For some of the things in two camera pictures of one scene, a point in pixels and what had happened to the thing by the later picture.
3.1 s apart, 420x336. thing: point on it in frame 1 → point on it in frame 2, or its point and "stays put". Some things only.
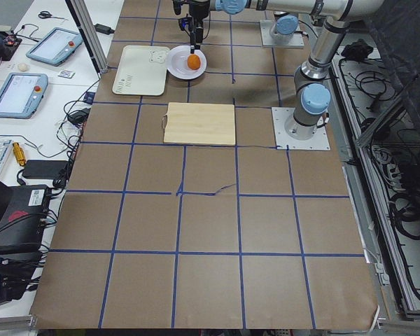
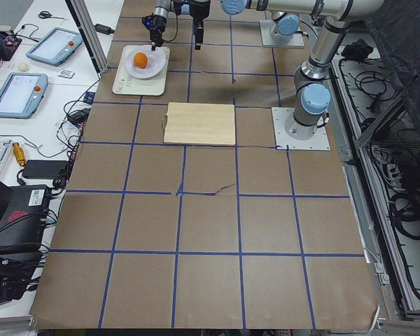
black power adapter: (104, 29) stays put
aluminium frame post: (85, 26) stays put
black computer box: (20, 227) stays put
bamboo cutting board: (200, 123) stays put
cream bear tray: (141, 70) stays put
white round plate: (177, 64) → (156, 61)
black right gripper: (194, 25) → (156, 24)
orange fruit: (194, 61) → (140, 60)
